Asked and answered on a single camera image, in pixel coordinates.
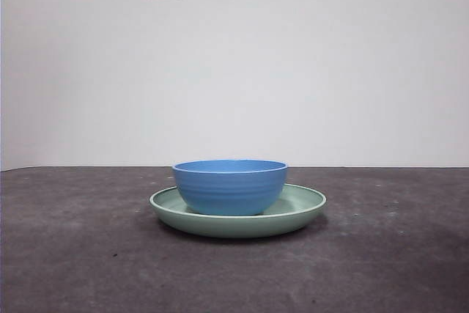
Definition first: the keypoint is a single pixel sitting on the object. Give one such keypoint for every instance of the blue bowl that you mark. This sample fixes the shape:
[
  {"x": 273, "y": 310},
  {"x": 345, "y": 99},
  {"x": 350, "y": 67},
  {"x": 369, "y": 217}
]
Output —
[{"x": 231, "y": 188}]

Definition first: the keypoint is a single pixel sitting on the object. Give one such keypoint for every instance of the pale green plate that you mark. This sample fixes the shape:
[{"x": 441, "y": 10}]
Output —
[{"x": 238, "y": 227}]

